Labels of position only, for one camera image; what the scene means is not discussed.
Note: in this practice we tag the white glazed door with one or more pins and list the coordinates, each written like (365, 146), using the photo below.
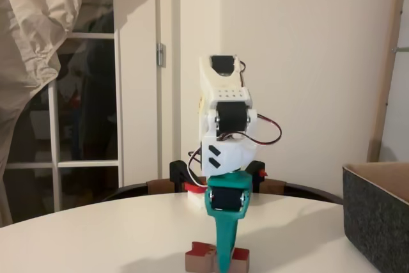
(118, 94)

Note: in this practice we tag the beige crumpled curtain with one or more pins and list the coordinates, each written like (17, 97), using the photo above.
(25, 30)

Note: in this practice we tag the teal gripper black servo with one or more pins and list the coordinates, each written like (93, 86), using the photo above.
(225, 184)

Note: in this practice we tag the red wooden block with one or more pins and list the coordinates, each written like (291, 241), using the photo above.
(198, 255)

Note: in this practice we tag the metal door hinge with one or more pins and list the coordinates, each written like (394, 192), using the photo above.
(160, 55)

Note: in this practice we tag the metal rod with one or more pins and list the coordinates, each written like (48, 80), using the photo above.
(402, 50)

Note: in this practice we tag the light wooden shelf frame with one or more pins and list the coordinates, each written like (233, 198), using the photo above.
(388, 62)

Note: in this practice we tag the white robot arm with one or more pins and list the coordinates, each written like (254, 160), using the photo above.
(230, 158)

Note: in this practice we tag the dark grey felt bin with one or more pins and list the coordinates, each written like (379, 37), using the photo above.
(374, 222)

